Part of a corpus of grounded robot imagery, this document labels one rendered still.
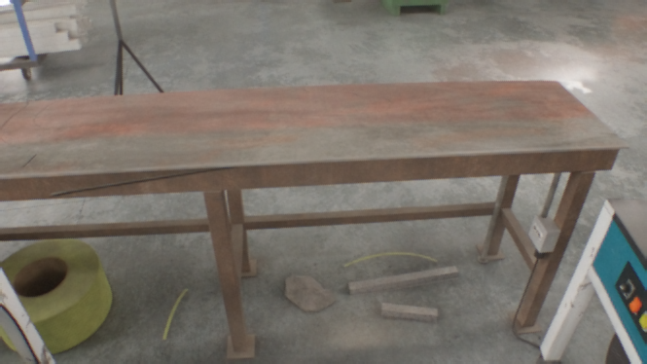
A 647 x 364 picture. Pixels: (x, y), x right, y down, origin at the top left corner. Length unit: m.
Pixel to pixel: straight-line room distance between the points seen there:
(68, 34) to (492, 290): 3.49
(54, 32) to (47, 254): 2.39
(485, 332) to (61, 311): 1.51
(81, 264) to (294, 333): 0.85
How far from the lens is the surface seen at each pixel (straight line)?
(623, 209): 1.40
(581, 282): 1.55
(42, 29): 4.20
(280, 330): 1.86
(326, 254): 2.12
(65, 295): 1.92
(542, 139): 1.46
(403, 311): 1.89
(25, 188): 1.45
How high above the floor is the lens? 1.48
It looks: 36 degrees down
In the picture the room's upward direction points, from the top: straight up
